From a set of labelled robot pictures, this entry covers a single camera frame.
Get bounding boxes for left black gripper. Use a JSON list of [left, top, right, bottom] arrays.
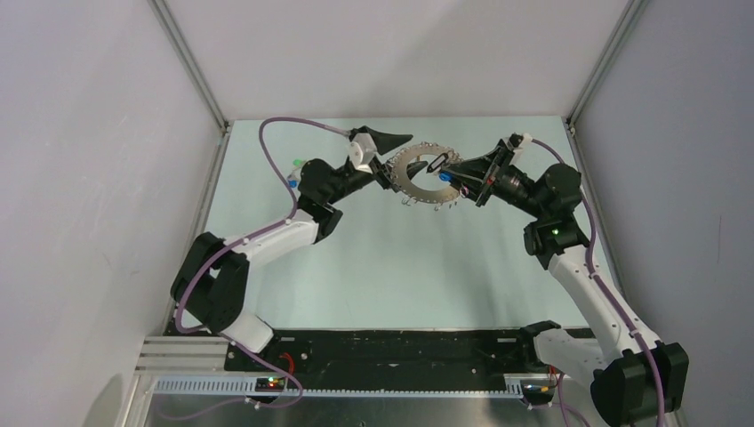
[[325, 127, 427, 205]]

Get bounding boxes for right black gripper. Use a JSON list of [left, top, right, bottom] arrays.
[[438, 146, 547, 220]]

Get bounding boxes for metal disc with keyrings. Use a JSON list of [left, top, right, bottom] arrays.
[[387, 141, 462, 211]]

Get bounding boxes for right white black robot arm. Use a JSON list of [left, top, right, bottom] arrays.
[[440, 134, 689, 426]]

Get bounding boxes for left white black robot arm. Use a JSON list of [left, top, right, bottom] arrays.
[[171, 205, 323, 371]]

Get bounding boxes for black tagged key on disc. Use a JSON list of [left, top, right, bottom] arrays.
[[425, 153, 450, 173]]

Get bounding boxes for blue tagged key on table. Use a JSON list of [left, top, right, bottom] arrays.
[[286, 171, 300, 189]]

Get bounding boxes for right controller board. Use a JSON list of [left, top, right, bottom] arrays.
[[520, 382, 559, 407]]

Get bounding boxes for controller board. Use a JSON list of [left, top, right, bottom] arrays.
[[520, 382, 559, 407], [250, 376, 287, 394]]

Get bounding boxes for left controller board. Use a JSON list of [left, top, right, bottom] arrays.
[[250, 376, 287, 394]]

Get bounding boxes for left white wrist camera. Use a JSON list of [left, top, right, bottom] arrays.
[[348, 133, 377, 173]]

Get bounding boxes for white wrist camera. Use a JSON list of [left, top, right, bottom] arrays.
[[508, 133, 533, 156], [348, 133, 377, 173]]

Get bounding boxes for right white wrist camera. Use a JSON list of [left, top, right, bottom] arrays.
[[508, 133, 533, 156]]

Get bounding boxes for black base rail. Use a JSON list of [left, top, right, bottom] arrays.
[[260, 329, 549, 392]]

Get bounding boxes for left aluminium frame rails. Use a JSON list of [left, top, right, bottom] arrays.
[[134, 336, 229, 375]]

